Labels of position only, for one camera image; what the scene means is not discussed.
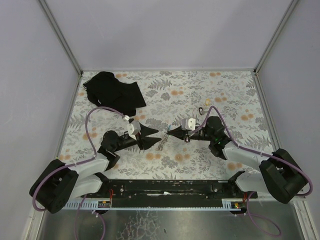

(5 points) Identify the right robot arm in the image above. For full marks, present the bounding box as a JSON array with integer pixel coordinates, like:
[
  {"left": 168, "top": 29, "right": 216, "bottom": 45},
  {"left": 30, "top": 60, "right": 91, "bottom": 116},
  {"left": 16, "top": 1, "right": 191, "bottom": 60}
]
[{"left": 167, "top": 116, "right": 308, "bottom": 204}]

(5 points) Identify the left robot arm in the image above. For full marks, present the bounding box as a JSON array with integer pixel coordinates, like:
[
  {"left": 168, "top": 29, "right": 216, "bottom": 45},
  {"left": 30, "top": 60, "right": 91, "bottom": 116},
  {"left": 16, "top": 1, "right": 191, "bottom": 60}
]
[{"left": 29, "top": 120, "right": 161, "bottom": 214}]

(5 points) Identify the floral table mat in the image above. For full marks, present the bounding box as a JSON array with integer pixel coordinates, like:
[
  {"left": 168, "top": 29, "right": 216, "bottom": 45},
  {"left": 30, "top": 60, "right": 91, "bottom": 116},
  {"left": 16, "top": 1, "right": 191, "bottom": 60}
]
[{"left": 51, "top": 70, "right": 291, "bottom": 181}]

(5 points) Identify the black cloth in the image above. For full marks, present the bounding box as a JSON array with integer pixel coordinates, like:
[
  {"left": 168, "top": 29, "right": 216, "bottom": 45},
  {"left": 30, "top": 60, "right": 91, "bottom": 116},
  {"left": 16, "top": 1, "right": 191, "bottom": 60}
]
[{"left": 83, "top": 71, "right": 147, "bottom": 117}]

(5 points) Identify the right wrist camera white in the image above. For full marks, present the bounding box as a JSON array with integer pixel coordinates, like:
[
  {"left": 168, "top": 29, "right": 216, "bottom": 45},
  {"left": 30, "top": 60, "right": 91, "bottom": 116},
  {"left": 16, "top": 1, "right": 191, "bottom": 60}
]
[{"left": 181, "top": 118, "right": 197, "bottom": 131}]

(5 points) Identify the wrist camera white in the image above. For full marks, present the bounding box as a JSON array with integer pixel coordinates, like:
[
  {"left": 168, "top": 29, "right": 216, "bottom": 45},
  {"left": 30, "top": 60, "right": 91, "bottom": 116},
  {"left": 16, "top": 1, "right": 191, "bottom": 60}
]
[
  {"left": 126, "top": 120, "right": 141, "bottom": 136},
  {"left": 181, "top": 118, "right": 197, "bottom": 131}
]

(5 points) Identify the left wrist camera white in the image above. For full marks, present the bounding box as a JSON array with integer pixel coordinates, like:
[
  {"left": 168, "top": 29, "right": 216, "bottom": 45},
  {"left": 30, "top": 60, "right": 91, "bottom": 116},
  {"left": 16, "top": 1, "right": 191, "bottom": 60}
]
[{"left": 126, "top": 120, "right": 141, "bottom": 136}]

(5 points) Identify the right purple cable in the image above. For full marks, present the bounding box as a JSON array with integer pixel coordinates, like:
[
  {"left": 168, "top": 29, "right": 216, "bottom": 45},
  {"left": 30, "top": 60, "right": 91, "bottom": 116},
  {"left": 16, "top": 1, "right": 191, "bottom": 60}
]
[{"left": 199, "top": 105, "right": 315, "bottom": 237}]

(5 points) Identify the purple cable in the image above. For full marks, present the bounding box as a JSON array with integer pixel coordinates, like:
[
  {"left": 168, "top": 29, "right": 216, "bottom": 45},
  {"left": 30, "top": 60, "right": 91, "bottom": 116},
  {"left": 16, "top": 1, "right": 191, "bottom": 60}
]
[
  {"left": 32, "top": 106, "right": 131, "bottom": 240},
  {"left": 199, "top": 105, "right": 315, "bottom": 237}
]

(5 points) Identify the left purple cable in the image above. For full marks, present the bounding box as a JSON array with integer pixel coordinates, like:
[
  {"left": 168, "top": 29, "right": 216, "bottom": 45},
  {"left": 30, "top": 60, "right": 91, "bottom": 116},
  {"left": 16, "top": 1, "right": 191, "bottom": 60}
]
[{"left": 32, "top": 106, "right": 131, "bottom": 240}]

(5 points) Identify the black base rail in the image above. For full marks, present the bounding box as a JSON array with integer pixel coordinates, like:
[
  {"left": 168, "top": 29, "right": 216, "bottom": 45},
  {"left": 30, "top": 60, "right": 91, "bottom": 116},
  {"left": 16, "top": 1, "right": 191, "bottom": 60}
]
[{"left": 87, "top": 179, "right": 249, "bottom": 209}]

